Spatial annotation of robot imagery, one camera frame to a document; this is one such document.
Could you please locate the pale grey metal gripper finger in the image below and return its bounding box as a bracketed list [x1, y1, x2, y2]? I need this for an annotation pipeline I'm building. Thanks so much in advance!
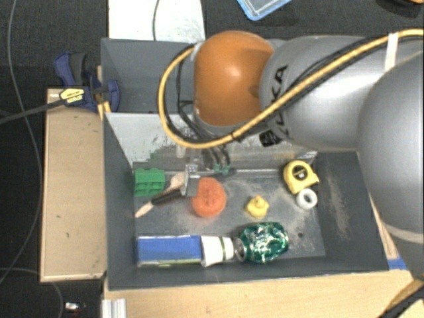
[181, 163, 201, 199]

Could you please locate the orange round scrub sponge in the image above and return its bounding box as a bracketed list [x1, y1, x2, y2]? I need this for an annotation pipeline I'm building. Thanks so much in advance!
[190, 177, 228, 219]

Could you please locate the green toy brick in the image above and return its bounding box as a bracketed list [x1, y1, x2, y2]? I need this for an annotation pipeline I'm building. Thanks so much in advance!
[133, 168, 166, 198]

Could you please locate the blue flat box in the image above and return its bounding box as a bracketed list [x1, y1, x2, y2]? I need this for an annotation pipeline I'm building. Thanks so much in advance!
[135, 234, 203, 269]

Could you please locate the yellow rubber duck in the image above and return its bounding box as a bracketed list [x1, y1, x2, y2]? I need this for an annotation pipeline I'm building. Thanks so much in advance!
[244, 195, 270, 219]

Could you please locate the white cup with green stripes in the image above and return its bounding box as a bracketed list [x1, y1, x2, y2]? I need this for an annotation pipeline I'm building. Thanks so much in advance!
[199, 235, 237, 268]

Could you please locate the green glass bottle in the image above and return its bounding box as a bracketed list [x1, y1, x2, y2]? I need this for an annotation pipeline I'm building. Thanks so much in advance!
[233, 221, 290, 264]

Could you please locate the grey metal bin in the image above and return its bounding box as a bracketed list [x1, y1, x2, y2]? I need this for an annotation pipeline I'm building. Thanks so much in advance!
[99, 37, 390, 292]

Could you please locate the yellow tape measure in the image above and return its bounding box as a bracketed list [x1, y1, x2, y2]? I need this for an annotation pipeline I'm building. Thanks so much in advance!
[282, 160, 321, 196]

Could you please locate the pale wood board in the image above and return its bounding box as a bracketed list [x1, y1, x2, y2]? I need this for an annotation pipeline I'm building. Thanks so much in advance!
[40, 87, 108, 283]

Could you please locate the wooden handled tool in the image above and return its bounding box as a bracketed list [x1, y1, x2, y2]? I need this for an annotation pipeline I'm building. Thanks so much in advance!
[134, 172, 187, 219]

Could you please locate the black cylinder on white bracket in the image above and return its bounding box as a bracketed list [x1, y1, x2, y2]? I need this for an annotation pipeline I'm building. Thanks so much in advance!
[259, 129, 283, 148]

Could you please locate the white ring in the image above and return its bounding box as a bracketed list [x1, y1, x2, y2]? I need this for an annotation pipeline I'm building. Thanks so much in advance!
[295, 187, 319, 210]

